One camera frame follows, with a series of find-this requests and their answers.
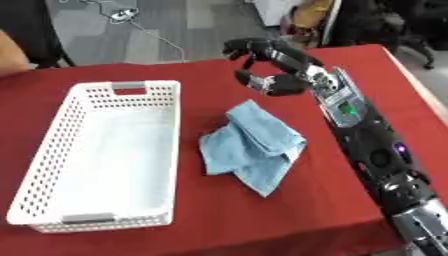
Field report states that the yellow bag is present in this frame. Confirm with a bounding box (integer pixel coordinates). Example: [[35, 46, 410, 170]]
[[287, 0, 336, 36]]

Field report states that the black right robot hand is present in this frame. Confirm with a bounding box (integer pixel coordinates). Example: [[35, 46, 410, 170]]
[[220, 37, 326, 97]]

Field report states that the person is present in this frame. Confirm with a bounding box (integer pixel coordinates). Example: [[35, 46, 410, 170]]
[[0, 29, 32, 78]]

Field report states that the black office chair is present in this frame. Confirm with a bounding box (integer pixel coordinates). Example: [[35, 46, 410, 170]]
[[0, 0, 77, 70]]

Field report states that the white perforated plastic basket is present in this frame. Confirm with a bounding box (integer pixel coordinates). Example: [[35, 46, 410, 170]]
[[5, 79, 182, 234]]

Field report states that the light blue folded cloth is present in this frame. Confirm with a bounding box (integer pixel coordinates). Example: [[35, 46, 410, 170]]
[[197, 98, 308, 198]]

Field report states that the white cable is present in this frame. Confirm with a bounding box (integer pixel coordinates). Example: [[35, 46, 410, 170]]
[[57, 0, 189, 64]]

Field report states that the dark office chair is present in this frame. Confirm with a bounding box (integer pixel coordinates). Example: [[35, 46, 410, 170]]
[[325, 0, 438, 70]]

